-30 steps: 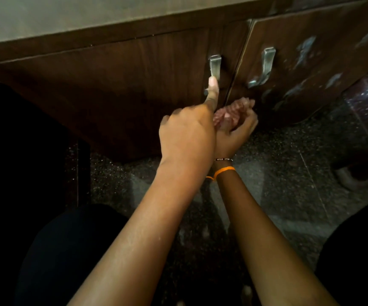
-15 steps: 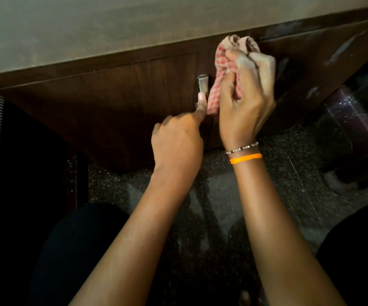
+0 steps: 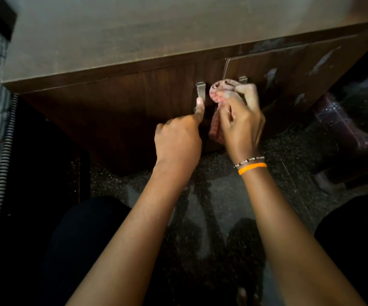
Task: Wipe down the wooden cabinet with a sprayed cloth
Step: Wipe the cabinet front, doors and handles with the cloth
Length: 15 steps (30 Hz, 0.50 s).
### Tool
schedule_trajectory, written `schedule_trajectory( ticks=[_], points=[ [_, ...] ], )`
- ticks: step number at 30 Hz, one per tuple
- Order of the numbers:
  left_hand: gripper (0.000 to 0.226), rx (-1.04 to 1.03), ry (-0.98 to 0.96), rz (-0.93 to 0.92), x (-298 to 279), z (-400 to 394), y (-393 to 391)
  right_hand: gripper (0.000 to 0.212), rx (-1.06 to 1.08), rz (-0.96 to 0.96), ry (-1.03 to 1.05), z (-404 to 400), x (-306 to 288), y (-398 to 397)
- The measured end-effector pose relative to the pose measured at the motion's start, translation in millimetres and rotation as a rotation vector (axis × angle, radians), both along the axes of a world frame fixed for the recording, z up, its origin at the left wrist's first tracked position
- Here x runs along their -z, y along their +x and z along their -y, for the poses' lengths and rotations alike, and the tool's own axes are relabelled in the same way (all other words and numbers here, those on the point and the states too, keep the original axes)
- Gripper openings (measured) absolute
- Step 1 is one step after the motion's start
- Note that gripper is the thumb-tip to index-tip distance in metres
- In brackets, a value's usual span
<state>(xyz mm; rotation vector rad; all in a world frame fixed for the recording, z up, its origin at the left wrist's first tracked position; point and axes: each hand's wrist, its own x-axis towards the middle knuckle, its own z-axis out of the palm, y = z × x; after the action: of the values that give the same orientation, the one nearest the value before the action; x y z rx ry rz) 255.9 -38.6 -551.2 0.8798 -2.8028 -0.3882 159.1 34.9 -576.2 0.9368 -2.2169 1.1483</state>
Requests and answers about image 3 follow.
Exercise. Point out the person's left hand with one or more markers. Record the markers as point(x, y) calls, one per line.
point(177, 143)

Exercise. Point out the person's right hand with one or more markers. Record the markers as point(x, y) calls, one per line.
point(244, 133)

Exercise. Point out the person's right thumb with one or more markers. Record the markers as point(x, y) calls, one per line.
point(225, 119)

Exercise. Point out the person's right middle finger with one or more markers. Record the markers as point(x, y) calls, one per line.
point(250, 93)

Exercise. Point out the person's left thumb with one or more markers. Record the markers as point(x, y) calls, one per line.
point(199, 110)

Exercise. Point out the red checked cleaning cloth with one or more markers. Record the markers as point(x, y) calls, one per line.
point(216, 129)

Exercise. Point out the person's left forearm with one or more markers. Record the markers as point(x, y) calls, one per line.
point(133, 245)

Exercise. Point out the person's right forearm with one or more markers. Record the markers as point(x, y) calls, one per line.
point(292, 245)

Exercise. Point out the scuffed brown cabinet door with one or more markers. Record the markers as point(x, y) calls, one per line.
point(298, 73)

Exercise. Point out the orange wrist band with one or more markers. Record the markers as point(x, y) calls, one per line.
point(251, 167)

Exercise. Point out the plain brown cabinet door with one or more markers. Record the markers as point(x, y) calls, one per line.
point(123, 114)

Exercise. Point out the dark red plastic stool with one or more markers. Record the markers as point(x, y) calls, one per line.
point(346, 136)

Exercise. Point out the brown wooden cabinet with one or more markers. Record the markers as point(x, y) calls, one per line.
point(107, 44)

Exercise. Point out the person's foot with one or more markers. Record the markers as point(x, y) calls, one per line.
point(246, 297)

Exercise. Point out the person's left leg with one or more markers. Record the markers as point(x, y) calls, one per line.
point(79, 245)

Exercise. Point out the person's leg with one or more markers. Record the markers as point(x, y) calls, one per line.
point(359, 245)
point(79, 245)

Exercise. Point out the person's right leg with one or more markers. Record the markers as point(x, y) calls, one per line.
point(359, 245)

